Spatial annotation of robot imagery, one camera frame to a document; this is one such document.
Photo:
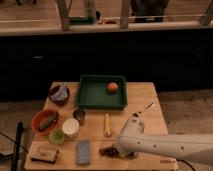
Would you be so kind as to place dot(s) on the orange bowl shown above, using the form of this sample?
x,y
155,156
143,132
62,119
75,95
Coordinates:
x,y
42,116

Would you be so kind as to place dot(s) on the green plastic tray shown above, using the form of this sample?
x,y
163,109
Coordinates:
x,y
92,92

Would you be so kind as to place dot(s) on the green cucumber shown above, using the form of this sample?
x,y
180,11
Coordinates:
x,y
48,121

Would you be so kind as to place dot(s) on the orange fruit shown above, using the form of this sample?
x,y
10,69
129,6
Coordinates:
x,y
112,87

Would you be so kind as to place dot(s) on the small metal cup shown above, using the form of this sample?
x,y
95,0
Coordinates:
x,y
79,115

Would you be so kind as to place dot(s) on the dark grape bunch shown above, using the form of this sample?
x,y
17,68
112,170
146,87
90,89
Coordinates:
x,y
109,152

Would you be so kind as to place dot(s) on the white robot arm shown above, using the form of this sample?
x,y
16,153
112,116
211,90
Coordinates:
x,y
189,147

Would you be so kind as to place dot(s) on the white lidded cup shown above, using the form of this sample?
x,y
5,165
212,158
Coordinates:
x,y
70,127

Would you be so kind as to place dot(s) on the dark bowl with cloth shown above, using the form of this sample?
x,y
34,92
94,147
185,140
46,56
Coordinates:
x,y
59,95

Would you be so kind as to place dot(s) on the green small cup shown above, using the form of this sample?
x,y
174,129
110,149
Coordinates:
x,y
56,136

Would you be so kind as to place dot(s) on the brown wooden block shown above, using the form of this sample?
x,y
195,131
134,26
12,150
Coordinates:
x,y
44,155

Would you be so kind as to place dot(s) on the blue sponge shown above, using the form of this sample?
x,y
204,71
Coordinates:
x,y
82,153

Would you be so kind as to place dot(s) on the silver fork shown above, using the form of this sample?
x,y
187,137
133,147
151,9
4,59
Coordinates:
x,y
139,113

